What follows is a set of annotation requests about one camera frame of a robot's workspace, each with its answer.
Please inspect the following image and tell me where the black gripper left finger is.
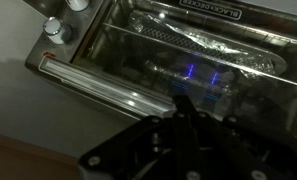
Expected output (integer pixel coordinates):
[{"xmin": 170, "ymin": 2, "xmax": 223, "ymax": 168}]
[{"xmin": 77, "ymin": 94, "xmax": 190, "ymax": 180}]

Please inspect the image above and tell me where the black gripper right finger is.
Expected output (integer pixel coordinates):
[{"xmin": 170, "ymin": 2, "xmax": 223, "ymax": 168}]
[{"xmin": 184, "ymin": 94, "xmax": 297, "ymax": 180}]

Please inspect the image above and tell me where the glass oven door with handle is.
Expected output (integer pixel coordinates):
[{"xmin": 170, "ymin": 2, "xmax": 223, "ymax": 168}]
[{"xmin": 37, "ymin": 0, "xmax": 297, "ymax": 141}]

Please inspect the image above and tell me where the foil covered oven tray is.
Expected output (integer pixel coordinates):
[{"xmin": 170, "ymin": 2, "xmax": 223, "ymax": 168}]
[{"xmin": 127, "ymin": 9, "xmax": 286, "ymax": 77}]

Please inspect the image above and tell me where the silver mini toaster oven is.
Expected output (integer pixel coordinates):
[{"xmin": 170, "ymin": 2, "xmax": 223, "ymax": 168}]
[{"xmin": 23, "ymin": 0, "xmax": 297, "ymax": 143}]

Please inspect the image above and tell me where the silver oven knob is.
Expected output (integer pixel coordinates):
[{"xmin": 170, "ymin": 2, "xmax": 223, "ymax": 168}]
[
  {"xmin": 65, "ymin": 0, "xmax": 90, "ymax": 13},
  {"xmin": 42, "ymin": 16, "xmax": 73, "ymax": 46}
]

